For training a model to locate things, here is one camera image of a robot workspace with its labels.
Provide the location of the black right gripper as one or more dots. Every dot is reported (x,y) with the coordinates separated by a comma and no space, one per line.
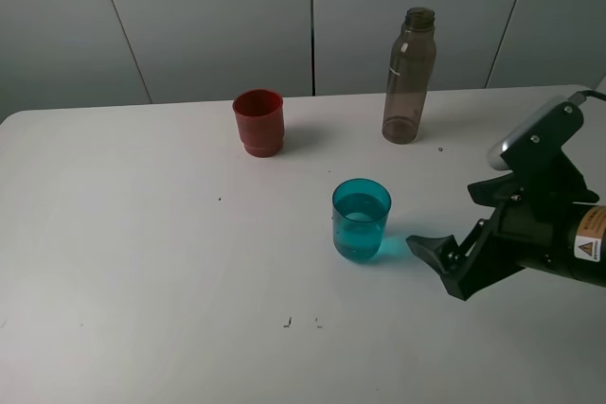
(517,236)

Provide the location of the teal transparent plastic cup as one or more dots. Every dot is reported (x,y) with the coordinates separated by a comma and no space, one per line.
(360,209)

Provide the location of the smoky transparent plastic bottle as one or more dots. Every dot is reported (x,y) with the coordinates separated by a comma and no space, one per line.
(412,61)

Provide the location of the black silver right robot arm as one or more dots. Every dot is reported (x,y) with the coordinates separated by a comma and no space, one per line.
(589,243)

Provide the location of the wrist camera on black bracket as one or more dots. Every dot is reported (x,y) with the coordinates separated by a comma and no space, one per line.
(533,153)

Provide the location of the red plastic cup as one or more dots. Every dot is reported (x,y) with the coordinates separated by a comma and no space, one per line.
(260,122)

